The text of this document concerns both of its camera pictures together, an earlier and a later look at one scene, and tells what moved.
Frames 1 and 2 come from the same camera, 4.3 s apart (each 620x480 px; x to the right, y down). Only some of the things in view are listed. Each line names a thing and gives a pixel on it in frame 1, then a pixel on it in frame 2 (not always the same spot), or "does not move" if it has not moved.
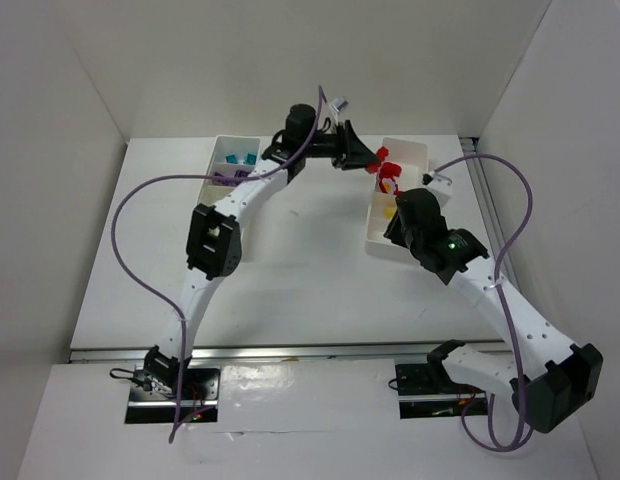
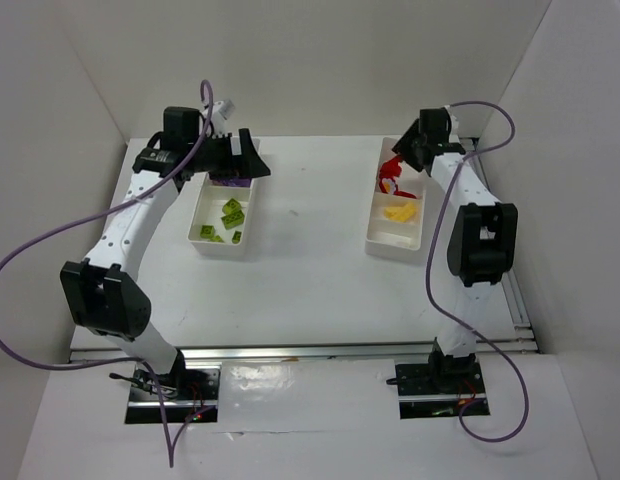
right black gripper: [407, 201] to [411, 148]
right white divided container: [413, 155] does not move
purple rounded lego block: [219, 179] does not move
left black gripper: [345, 145] to [242, 154]
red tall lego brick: [381, 154] to [390, 168]
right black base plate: [427, 379] does not move
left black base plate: [199, 390] does not move
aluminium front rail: [347, 349] does not move
